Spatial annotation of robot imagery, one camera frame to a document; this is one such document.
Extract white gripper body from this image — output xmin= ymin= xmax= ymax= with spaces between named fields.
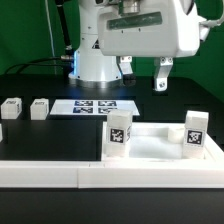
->
xmin=97 ymin=0 xmax=200 ymax=58

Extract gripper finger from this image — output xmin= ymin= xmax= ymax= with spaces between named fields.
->
xmin=116 ymin=56 xmax=136 ymax=86
xmin=154 ymin=57 xmax=173 ymax=92

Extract white square tabletop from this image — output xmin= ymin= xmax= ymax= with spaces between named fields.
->
xmin=101 ymin=122 xmax=224 ymax=162

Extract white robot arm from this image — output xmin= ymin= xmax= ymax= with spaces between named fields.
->
xmin=69 ymin=0 xmax=200 ymax=92

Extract white marker plate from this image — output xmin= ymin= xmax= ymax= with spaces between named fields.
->
xmin=50 ymin=99 xmax=139 ymax=116

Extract white U-shaped fence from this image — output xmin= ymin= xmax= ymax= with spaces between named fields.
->
xmin=0 ymin=148 xmax=224 ymax=188

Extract white block at left edge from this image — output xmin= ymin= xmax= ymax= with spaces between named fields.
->
xmin=0 ymin=124 xmax=3 ymax=143

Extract grey camera cable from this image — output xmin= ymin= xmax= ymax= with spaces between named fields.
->
xmin=199 ymin=13 xmax=224 ymax=34

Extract black cables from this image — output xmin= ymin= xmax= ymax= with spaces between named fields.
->
xmin=2 ymin=0 xmax=75 ymax=76

